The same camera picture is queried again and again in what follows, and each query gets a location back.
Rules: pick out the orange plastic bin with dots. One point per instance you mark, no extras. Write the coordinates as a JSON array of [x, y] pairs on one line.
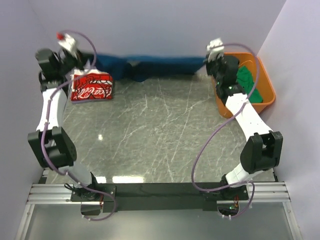
[[264, 85]]

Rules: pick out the dark blue t-shirt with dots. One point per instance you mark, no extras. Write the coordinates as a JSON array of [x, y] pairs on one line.
[[139, 68]]

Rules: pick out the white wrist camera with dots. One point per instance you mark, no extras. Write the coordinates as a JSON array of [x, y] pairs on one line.
[[214, 49], [67, 42]]

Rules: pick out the folded red coca-cola t-shirt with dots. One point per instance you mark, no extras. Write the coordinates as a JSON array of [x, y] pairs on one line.
[[92, 87]]

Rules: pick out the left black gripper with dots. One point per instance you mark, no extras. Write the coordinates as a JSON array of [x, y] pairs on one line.
[[81, 59]]

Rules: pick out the aluminium extrusion rail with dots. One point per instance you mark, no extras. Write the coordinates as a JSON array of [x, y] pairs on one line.
[[258, 192]]

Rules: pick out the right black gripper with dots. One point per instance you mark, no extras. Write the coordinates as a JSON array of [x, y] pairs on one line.
[[209, 64]]

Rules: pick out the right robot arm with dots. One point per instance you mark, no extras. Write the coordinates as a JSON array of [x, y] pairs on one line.
[[263, 147]]

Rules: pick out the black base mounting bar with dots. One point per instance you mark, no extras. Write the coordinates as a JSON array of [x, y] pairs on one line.
[[151, 197]]

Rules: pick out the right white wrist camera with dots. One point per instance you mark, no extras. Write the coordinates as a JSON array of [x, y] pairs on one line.
[[214, 49]]

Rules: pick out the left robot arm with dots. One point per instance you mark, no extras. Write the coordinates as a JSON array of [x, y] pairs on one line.
[[50, 143]]

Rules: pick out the green t-shirt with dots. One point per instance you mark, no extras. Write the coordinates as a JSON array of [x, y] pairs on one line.
[[246, 80]]

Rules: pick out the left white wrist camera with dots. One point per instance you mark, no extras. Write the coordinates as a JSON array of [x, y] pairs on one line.
[[67, 42]]

